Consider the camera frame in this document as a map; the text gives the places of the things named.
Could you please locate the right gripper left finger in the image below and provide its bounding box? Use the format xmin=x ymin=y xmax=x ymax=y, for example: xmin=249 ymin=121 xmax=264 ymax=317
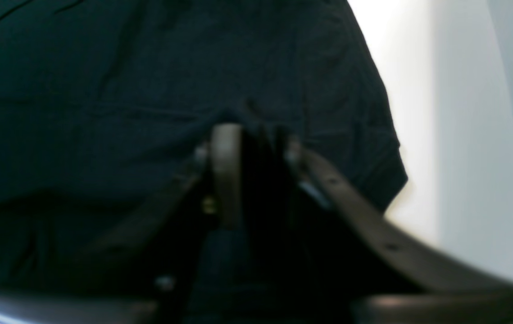
xmin=195 ymin=123 xmax=243 ymax=230

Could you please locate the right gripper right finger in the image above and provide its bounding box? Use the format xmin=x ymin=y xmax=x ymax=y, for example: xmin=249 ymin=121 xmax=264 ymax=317
xmin=283 ymin=135 xmax=513 ymax=324

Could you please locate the black T-shirt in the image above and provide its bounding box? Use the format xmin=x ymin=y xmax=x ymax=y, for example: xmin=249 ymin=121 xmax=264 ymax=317
xmin=0 ymin=0 xmax=407 ymax=282

